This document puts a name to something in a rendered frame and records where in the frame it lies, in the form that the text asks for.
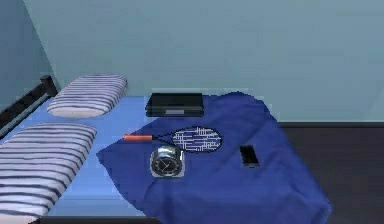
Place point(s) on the black closed laptop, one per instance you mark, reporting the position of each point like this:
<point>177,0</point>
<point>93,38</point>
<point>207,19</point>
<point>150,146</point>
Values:
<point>174,104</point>

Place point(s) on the blue bed with black frame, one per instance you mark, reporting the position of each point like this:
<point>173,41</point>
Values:
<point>110,113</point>

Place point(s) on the black mobile phone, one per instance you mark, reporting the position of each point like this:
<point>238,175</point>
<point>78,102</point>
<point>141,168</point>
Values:
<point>249,156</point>

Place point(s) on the striped white pillow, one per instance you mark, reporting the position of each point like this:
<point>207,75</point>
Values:
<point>87,96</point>
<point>36,166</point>

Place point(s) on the silver alarm clock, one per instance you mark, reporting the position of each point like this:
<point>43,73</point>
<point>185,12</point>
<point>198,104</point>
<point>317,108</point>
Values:
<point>166,162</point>

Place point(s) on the dark blue blanket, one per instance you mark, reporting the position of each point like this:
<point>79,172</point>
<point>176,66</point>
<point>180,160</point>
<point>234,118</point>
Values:
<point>220,186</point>

